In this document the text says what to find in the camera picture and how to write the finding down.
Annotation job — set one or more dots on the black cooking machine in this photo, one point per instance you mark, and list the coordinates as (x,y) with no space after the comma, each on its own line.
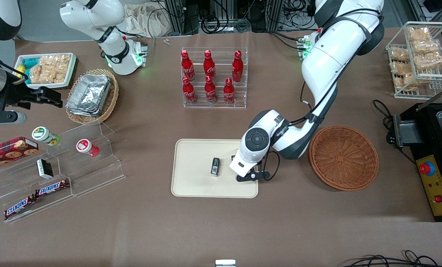
(424,141)

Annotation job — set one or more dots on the Snickers chocolate bar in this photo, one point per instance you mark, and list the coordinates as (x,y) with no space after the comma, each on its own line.
(19,207)
(52,187)

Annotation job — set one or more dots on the clear acrylic bottle rack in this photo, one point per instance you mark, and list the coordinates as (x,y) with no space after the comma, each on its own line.
(217,105)

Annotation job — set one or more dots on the beige cloth bag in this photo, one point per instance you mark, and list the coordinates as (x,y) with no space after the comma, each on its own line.
(146,18)

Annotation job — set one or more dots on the red plaid cookie box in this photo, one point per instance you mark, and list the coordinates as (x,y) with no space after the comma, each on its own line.
(9,152)

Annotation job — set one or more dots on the white rectangular snack tray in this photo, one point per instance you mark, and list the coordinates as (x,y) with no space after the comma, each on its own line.
(43,86)

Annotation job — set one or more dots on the red lidded yogurt cup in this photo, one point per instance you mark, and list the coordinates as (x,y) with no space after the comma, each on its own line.
(84,145)

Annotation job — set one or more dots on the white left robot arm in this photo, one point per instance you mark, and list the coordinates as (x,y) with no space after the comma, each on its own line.
(328,63)

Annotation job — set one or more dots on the red Coca-Cola bottle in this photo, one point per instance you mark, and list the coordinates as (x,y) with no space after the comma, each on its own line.
(187,66)
(229,92)
(237,68)
(210,91)
(188,92)
(209,66)

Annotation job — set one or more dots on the yellow control panel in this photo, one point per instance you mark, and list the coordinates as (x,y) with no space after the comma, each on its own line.
(437,185)

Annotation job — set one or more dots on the brown round wicker basket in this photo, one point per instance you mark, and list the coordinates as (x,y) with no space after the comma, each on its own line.
(343,159)

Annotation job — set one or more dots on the small black snack box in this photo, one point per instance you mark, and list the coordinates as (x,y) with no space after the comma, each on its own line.
(45,168)

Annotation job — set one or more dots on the teal snack packet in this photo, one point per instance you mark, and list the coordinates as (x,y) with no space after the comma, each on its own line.
(29,63)

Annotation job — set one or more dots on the red emergency stop button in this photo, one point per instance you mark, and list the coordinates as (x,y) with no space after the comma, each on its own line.
(426,168)

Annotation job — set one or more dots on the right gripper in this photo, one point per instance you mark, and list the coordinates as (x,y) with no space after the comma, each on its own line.
(16,95)

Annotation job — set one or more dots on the clear acrylic stepped shelf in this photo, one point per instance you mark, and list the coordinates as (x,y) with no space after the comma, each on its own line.
(95,170)

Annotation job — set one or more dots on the green sunflower lidded cup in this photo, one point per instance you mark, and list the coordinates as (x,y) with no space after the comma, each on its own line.
(41,133)

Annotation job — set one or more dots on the cream plastic tray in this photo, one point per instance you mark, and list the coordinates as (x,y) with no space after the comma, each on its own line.
(198,178)

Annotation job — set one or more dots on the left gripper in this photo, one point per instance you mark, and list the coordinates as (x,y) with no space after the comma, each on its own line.
(234,158)

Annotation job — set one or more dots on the grey metal bar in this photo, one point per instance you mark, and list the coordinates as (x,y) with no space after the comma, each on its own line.
(437,97)

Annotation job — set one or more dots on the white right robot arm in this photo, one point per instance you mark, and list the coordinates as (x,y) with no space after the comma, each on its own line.
(95,15)

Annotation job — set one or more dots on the aluminium frame post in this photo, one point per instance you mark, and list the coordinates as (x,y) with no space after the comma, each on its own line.
(174,15)

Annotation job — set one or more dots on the black sandwich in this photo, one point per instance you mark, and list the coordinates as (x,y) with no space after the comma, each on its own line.
(215,167)

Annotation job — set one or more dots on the aluminium foil tray stack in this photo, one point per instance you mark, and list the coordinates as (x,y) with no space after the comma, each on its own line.
(89,92)

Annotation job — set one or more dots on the light wicker oval basket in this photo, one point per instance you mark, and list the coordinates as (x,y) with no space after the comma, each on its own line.
(111,100)

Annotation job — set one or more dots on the clear bagged rice cracker pack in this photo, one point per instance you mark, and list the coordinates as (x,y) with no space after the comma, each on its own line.
(428,46)
(406,82)
(36,74)
(428,61)
(399,54)
(419,33)
(400,68)
(51,68)
(63,63)

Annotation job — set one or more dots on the white black small device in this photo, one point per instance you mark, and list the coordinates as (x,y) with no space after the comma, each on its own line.
(225,263)

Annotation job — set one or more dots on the yellow snack packet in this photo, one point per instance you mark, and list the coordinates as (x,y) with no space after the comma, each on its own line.
(20,72)

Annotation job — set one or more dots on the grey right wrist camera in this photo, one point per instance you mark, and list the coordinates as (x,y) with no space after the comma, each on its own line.
(6,118)

